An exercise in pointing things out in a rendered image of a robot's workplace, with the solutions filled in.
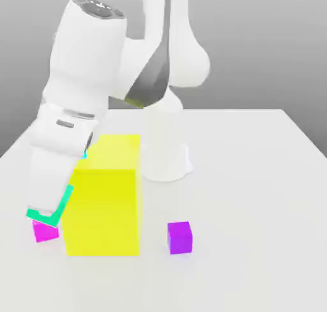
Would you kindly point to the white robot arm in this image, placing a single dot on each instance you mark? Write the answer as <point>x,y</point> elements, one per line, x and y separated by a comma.
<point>84,62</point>

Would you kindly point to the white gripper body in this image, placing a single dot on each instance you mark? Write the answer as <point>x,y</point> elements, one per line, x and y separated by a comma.
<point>48,179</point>

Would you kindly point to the small magenta cube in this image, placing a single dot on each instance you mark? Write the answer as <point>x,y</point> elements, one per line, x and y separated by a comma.
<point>45,233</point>

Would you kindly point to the large yellow box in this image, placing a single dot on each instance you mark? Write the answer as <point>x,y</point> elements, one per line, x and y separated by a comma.
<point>102,210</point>

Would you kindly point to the small purple cube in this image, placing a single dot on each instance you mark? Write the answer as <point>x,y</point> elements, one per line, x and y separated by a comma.
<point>180,239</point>

